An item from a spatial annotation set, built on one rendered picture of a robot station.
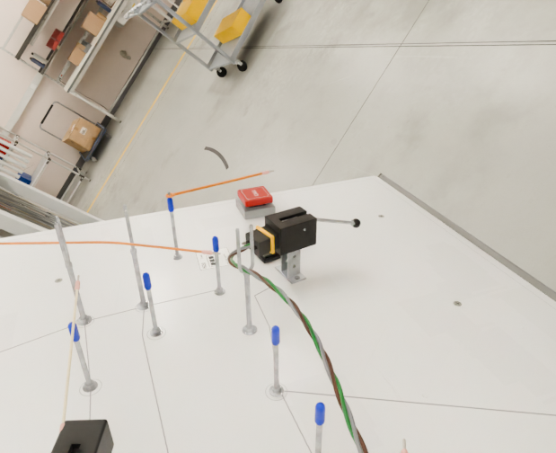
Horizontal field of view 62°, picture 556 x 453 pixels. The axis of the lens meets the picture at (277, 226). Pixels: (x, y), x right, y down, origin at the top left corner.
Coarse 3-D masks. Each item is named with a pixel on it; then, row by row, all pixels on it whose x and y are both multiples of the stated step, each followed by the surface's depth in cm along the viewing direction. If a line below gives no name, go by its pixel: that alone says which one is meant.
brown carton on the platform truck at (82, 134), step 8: (80, 120) 698; (72, 128) 721; (80, 128) 698; (88, 128) 705; (96, 128) 712; (64, 136) 733; (72, 136) 693; (80, 136) 699; (88, 136) 705; (96, 136) 713; (72, 144) 717; (80, 144) 701; (88, 144) 707
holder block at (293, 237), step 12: (276, 216) 61; (288, 216) 61; (300, 216) 61; (312, 216) 61; (276, 228) 59; (288, 228) 59; (300, 228) 60; (312, 228) 61; (288, 240) 59; (300, 240) 60; (312, 240) 62; (288, 252) 60
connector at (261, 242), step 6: (264, 228) 60; (270, 228) 60; (246, 234) 59; (258, 234) 59; (264, 234) 59; (276, 234) 59; (246, 240) 60; (258, 240) 58; (264, 240) 58; (276, 240) 59; (258, 246) 58; (264, 246) 58; (276, 246) 59; (258, 252) 58; (264, 252) 58
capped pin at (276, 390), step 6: (276, 330) 43; (276, 336) 43; (276, 342) 43; (276, 348) 44; (276, 354) 44; (276, 360) 45; (276, 366) 45; (276, 372) 46; (276, 378) 46; (276, 384) 46; (270, 390) 47; (276, 390) 46; (282, 390) 47; (276, 396) 46
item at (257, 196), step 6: (240, 192) 80; (246, 192) 80; (252, 192) 80; (258, 192) 80; (264, 192) 80; (240, 198) 80; (246, 198) 79; (252, 198) 78; (258, 198) 78; (264, 198) 79; (270, 198) 79; (246, 204) 78; (252, 204) 78; (258, 204) 79; (264, 204) 80
